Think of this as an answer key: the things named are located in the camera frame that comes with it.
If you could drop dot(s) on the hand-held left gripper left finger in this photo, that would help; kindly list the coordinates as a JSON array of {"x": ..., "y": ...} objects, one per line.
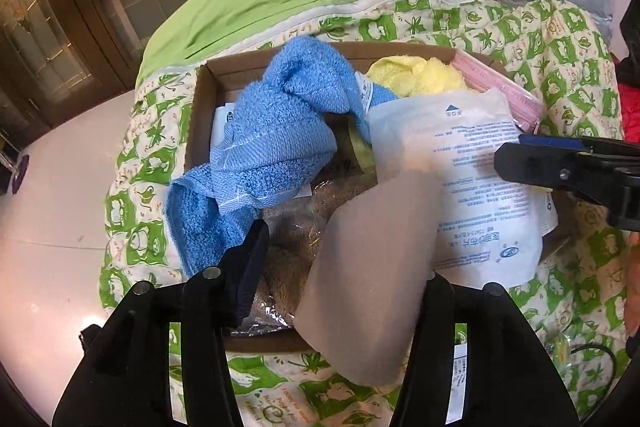
[{"x": 247, "y": 267}]

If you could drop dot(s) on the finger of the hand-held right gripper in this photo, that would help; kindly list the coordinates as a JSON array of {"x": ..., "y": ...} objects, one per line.
[
  {"x": 540, "y": 169},
  {"x": 555, "y": 141}
]

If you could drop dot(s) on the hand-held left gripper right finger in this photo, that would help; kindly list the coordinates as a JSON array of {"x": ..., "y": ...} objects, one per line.
[{"x": 440, "y": 307}]

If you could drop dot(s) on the pink zip packet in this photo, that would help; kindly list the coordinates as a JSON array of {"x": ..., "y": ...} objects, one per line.
[{"x": 495, "y": 92}]

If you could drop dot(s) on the white paper packet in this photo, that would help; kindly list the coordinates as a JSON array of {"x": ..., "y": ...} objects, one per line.
[{"x": 450, "y": 142}]

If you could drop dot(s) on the cardboard box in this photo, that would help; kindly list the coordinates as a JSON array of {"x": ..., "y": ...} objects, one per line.
[{"x": 197, "y": 122}]

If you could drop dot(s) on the blue towel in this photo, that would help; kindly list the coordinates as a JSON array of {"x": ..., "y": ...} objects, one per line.
[{"x": 280, "y": 117}]

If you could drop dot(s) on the yellow towel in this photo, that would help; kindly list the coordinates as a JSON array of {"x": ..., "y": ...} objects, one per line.
[{"x": 415, "y": 74}]

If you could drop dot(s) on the person's right hand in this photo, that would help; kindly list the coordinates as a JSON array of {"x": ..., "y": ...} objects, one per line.
[{"x": 633, "y": 287}]

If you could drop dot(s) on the clear bag of brown fibre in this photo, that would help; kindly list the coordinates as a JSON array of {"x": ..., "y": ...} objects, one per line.
[{"x": 295, "y": 232}]

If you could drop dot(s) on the white plastic packet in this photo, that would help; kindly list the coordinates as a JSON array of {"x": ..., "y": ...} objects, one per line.
[{"x": 461, "y": 377}]

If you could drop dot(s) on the green printed blanket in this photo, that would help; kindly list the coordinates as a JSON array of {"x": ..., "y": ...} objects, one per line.
[{"x": 560, "y": 57}]

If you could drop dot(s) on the red cloth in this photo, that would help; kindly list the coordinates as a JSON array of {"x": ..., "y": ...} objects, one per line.
[{"x": 631, "y": 102}]

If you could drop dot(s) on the black cloth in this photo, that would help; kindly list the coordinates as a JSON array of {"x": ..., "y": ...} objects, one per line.
[{"x": 632, "y": 32}]

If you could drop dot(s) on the olive green cloth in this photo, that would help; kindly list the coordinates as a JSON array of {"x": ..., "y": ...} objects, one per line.
[{"x": 357, "y": 147}]

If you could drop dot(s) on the black bag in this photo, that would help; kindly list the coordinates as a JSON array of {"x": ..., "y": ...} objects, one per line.
[{"x": 89, "y": 338}]

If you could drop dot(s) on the purple object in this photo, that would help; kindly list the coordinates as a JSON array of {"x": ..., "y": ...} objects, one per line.
[{"x": 20, "y": 174}]

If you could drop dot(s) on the plain green bedsheet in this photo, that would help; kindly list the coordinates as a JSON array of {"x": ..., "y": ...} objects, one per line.
[{"x": 250, "y": 7}]

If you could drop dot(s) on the wooden glass door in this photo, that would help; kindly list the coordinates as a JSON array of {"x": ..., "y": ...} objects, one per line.
[{"x": 100, "y": 7}]

